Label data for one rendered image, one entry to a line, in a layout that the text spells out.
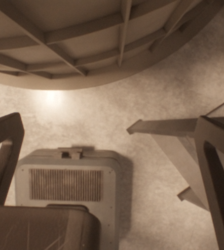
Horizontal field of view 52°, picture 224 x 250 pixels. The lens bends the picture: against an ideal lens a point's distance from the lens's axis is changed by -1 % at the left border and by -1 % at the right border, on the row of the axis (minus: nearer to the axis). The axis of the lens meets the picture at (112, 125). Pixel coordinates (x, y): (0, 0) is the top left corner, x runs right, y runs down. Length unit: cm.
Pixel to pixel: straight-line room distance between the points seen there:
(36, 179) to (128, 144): 54
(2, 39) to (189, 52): 104
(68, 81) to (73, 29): 78
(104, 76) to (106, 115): 22
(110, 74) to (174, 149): 54
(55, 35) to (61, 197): 82
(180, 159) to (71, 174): 51
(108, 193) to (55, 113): 55
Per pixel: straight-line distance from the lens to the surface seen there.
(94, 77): 131
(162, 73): 136
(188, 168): 112
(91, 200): 118
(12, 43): 61
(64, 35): 57
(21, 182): 123
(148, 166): 140
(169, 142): 107
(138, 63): 132
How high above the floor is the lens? 133
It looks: 83 degrees down
